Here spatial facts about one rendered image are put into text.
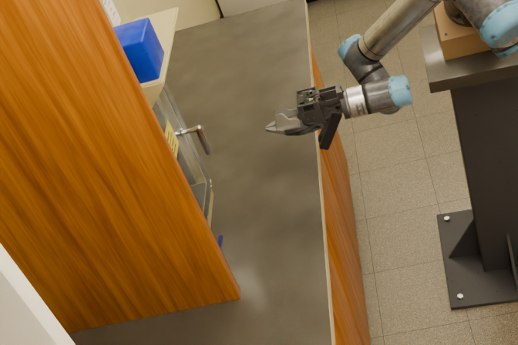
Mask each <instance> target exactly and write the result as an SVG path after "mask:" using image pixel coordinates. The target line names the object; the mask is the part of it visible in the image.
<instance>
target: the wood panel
mask: <svg viewBox="0 0 518 345"><path fill-rule="evenodd" d="M0 243H1V244H2V246H3V247H4V248H5V250H6V252H7V253H8V254H9V256H10V257H11V258H12V259H13V261H14V262H15V264H16V265H17V266H18V268H19V269H20V270H21V271H22V273H23V274H24V276H25V277H26V279H27V280H28V281H29V282H30V283H31V285H32V286H33V288H34V289H35V291H36V292H37V294H38V295H39V296H40V297H41V298H42V300H43V301H44V303H45V304H46V306H47V307H48V308H49V309H50V311H51V312H52V314H53V315H54V316H55V318H56V319H57V320H58V321H59V323H60V324H61V325H62V327H63V329H64V330H65V331H66V332H67V333H71V332H76V331H80V330H87V329H91V328H95V327H102V326H106V325H110V324H114V323H122V322H126V321H130V320H137V319H141V318H145V317H152V316H157V315H161V314H165V313H172V312H177V311H181V310H188V309H192V308H196V307H200V306H207V305H211V304H215V303H222V302H227V301H231V300H238V299H240V292H241V289H240V287H239V286H238V284H237V281H236V280H235V278H234V275H233V274H232V272H231V270H230V267H229V266H228V264H227V261H226V259H225V257H224V255H223V253H222V251H221V249H220V247H219V245H218V243H217V241H216V239H215V237H214V235H213V232H212V230H211V228H210V226H209V224H208V222H207V220H206V218H205V216H204V214H203V212H202V210H201V208H200V206H199V204H198V202H197V199H196V197H195V195H194V194H193V191H192V189H191V188H190V185H189V183H188V182H187V179H186V177H185V175H184V174H183V170H182V169H181V167H180V164H179V163H178V161H177V158H176V156H175V155H174V153H173V150H172V149H171V147H170V144H169V143H168V141H167V138H166V136H165V134H164V132H163V130H162V128H161V126H160V124H159V122H158V120H157V118H156V116H155V114H154V112H153V109H152V107H151V105H150V103H149V101H148V99H147V97H146V95H145V93H144V91H143V89H142V87H141V85H140V83H139V81H138V78H137V77H136V74H135V72H134V71H133V68H132V66H131V65H130V62H129V60H128V58H127V57H126V54H125V52H124V51H123V47H122V46H121V44H120V42H119V39H118V38H117V36H116V33H115V32H114V30H113V27H112V26H111V24H110V22H109V19H108V17H107V15H106V13H105V11H104V9H103V7H102V5H101V3H100V1H99V0H0Z"/></svg>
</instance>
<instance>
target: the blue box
mask: <svg viewBox="0 0 518 345"><path fill-rule="evenodd" d="M113 30H114V32H115V33H116V36H117V38H118V39H119V42H120V44H121V46H122V47H123V51H124V52H125V54H126V57H127V58H128V60H129V63H130V65H131V66H132V68H133V71H134V72H135V74H136V77H137V78H138V81H139V83H144V82H148V81H152V80H155V79H158V78H159V77H160V71H161V68H162V64H163V57H164V50H163V48H162V46H161V44H160V41H159V39H158V38H157V35H156V33H155V31H154V27H153V26H152V24H151V22H150V19H149V18H142V19H140V20H136V21H133V22H128V23H126V24H122V25H118V26H115V27H113Z"/></svg>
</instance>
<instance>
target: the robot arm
mask: <svg viewBox="0 0 518 345"><path fill-rule="evenodd" d="M441 1H443V4H444V9H445V11H446V14H447V15H448V17H449V18H450V19H451V20H452V21H453V22H455V23H456V24H457V25H461V26H465V27H474V29H475V30H476V31H477V32H478V33H479V35H480V38H481V39H482V40H483V41H484V42H485V43H486V44H487V45H488V46H489V47H490V48H491V49H492V51H493V53H494V54H495V55H496V56H497V57H498V58H500V59H504V58H506V57H507V56H508V55H510V54H512V53H513V52H515V51H516V50H517V49H518V0H396V1H395V2H394V3H393V4H392V5H391V6H390V7H389V8H388V10H387V11H386V12H385V13H384V14H383V15H382V16H381V17H380V18H379V19H378V20H377V21H376V22H375V23H374V24H373V25H372V26H371V27H370V28H369V29H368V30H367V31H366V33H365V34H364V35H363V36H360V35H359V34H357V35H353V36H351V37H350V38H348V39H346V40H345V41H344V42H343V43H341V44H340V46H339V47H338V54H339V55H340V57H341V59H342V60H343V62H344V64H345V65H346V66H347V67H348V69H349V70H350V72H351V73H352V75H353V76H354V77H355V78H356V80H357V81H358V83H359V85H357V86H353V87H350V88H347V89H346V90H342V87H341V84H338V85H333V86H329V87H326V88H323V89H318V87H317V86H314V87H311V88H307V89H302V90H298V91H297V95H296V96H297V108H298V109H290V110H289V109H286V108H285V107H284V106H283V105H279V106H277V107H276V108H275V121H273V122H271V123H270V124H269V125H267V126H266V127H265V129H266V131H268V132H273V133H277V134H282V135H286V136H302V135H305V134H308V133H310V132H314V131H317V130H319V129H321V132H320V134H319V136H318V142H319V147H320V149H325V150H329V147H330V145H331V143H332V140H333V138H334V135H335V132H336V130H337V128H338V124H339V123H340V120H341V117H342V113H344V116H345V119H350V118H351V117H352V118H357V117H360V116H366V115H369V114H373V113H377V112H380V113H382V114H385V115H391V114H394V113H396V112H397V111H399V110H400V109H401V108H402V107H403V106H407V105H409V104H411V103H412V93H411V90H410V87H409V81H408V78H407V76H406V75H397V76H390V75H389V74H388V73H387V71H386V70H385V68H384V67H383V65H382V64H381V62H380V61H379V60H380V59H382V58H383V57H384V56H385V55H386V54H387V53H388V52H389V51H390V50H391V49H392V48H393V47H394V46H395V45H396V44H397V43H399V42H400V41H401V40H402V39H403V38H404V37H405V36H406V35H407V34H408V33H409V32H410V31H411V30H412V29H413V28H414V27H416V26H417V25H418V24H419V23H420V22H421V21H422V20H423V19H424V18H425V17H426V16H427V15H428V14H429V13H430V12H431V11H432V10H433V9H434V8H435V7H436V6H437V5H438V4H439V3H440V2H441ZM309 89H311V91H308V92H303V91H306V90H309ZM301 92H303V93H301ZM301 120H302V124H300V123H301Z"/></svg>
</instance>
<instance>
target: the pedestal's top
mask: <svg viewBox="0 0 518 345"><path fill-rule="evenodd" d="M419 34H420V39H421V43H422V51H423V55H424V60H425V68H426V73H427V77H428V82H429V89H430V93H435V92H442V91H446V90H450V89H457V88H461V87H465V86H469V85H476V84H480V83H484V82H491V81H496V80H499V79H506V78H510V77H514V76H518V49H517V50H516V51H515V52H513V53H512V54H510V55H508V56H507V57H506V58H504V59H500V58H498V57H497V56H496V55H495V54H494V53H493V51H492V50H488V51H485V52H478V53H475V54H472V55H465V56H462V57H458V58H454V59H449V60H444V58H443V54H442V50H441V47H440V44H439V40H438V35H437V31H436V24H434V25H427V26H424V27H421V28H419Z"/></svg>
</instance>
